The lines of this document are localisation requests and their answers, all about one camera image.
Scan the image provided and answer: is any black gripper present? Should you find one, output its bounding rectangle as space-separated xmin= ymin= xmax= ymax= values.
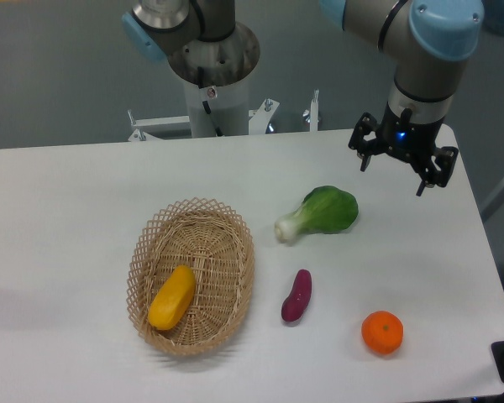
xmin=348 ymin=105 xmax=459 ymax=196

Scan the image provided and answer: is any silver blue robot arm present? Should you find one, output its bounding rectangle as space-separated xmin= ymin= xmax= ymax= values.
xmin=122 ymin=1 xmax=484 ymax=188

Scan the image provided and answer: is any woven wicker basket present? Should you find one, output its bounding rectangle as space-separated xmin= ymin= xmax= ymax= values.
xmin=126 ymin=198 xmax=255 ymax=356

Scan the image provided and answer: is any yellow mango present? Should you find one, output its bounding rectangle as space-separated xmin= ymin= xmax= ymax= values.
xmin=148 ymin=265 xmax=196 ymax=331

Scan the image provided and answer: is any green bok choy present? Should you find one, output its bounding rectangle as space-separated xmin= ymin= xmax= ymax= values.
xmin=274 ymin=186 xmax=359 ymax=243

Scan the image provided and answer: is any orange tangerine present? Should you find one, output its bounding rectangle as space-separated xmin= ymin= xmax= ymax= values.
xmin=361 ymin=311 xmax=404 ymax=355

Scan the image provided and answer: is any purple sweet potato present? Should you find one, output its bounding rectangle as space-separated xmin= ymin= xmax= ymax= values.
xmin=281 ymin=270 xmax=312 ymax=322

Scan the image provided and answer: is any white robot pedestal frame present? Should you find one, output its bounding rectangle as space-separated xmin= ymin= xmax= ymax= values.
xmin=127 ymin=79 xmax=323 ymax=142

